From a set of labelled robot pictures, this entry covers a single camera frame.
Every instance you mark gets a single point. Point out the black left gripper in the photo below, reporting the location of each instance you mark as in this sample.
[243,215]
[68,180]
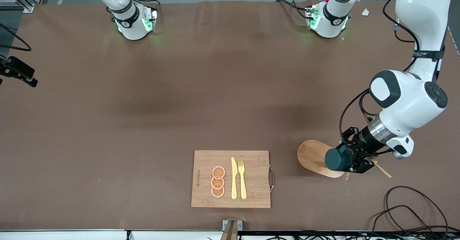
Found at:
[363,140]

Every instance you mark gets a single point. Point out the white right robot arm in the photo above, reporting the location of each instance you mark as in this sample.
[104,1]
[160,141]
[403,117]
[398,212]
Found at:
[131,24]

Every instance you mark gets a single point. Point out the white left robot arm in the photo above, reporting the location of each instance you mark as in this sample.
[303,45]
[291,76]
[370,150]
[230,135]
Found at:
[406,100]

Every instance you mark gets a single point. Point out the wooden mug tree stand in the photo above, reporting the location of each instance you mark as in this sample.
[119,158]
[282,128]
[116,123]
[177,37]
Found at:
[312,157]

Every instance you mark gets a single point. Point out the table cover sheet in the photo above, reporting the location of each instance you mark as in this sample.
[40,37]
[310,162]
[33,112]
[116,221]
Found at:
[107,89]

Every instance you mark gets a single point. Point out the bamboo cutting board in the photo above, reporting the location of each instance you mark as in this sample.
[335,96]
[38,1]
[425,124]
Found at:
[255,175]

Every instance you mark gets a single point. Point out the yellow plastic fork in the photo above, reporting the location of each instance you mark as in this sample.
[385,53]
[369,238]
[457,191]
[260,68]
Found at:
[243,186]

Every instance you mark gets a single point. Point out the yellow plastic knife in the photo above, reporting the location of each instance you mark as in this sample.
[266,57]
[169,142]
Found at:
[234,182]

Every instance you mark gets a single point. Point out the white paper scrap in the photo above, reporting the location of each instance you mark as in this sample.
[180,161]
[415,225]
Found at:
[365,12]

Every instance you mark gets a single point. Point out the orange slice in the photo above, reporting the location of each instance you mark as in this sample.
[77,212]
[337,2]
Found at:
[218,172]

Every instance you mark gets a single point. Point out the metal bracket with brown post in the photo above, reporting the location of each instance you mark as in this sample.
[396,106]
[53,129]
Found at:
[225,225]

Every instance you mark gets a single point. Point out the white table edge rail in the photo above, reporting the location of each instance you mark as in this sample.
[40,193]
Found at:
[72,235]

